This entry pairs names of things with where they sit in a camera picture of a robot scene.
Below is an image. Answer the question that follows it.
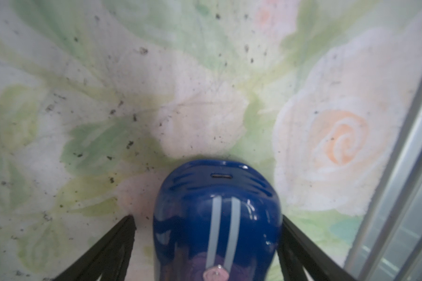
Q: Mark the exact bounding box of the aluminium front rail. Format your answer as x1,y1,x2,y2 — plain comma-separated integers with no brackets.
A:
344,79,422,281

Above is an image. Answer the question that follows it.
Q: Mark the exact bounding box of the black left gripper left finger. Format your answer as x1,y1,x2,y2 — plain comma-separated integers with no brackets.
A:
55,215,137,281

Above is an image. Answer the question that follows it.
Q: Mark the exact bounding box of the floral table mat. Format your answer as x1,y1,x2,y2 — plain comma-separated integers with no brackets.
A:
0,1,422,281

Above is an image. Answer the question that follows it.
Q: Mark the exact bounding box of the blue electric shaver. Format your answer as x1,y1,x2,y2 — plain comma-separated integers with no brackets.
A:
152,159,283,281

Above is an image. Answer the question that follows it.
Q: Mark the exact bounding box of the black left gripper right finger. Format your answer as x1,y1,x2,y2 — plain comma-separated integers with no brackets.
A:
277,216,354,281

